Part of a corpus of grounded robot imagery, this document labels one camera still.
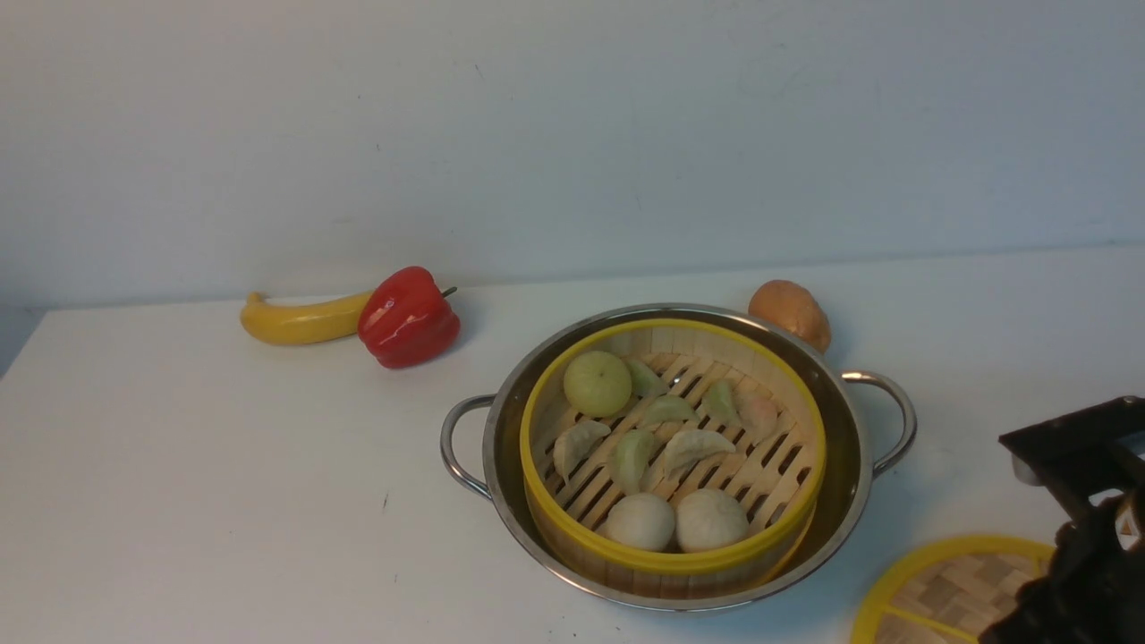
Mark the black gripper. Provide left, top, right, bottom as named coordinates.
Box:
left=979, top=488, right=1144, bottom=643

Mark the woven bamboo steamer lid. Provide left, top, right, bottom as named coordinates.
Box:
left=850, top=534, right=1055, bottom=643

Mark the bamboo steamer basket yellow rim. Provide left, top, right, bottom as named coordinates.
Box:
left=518, top=311, right=827, bottom=599

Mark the pinkish dumpling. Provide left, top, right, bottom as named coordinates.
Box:
left=734, top=391, right=777, bottom=445

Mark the white round bun right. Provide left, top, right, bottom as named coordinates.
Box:
left=676, top=488, right=750, bottom=553

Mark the white round bun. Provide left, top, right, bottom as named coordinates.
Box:
left=602, top=493, right=676, bottom=553
left=676, top=488, right=750, bottom=553

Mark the pale green dumpling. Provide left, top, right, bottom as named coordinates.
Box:
left=702, top=379, right=742, bottom=429

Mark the brown potato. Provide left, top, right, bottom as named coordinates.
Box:
left=748, top=280, right=834, bottom=353

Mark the cream dumpling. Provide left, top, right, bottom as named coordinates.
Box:
left=661, top=429, right=736, bottom=479

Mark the white round bun left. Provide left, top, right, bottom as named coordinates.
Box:
left=602, top=493, right=676, bottom=553

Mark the round pale green bun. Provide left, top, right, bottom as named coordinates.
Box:
left=562, top=351, right=633, bottom=419

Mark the red plastic bell pepper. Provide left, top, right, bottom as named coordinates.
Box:
left=357, top=266, right=461, bottom=370

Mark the yellow plastic banana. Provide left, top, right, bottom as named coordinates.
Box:
left=240, top=291, right=371, bottom=346

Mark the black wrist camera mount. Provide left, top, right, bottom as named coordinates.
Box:
left=998, top=395, right=1144, bottom=523

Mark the stainless steel two-handled pot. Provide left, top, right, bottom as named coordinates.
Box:
left=440, top=304, right=917, bottom=613

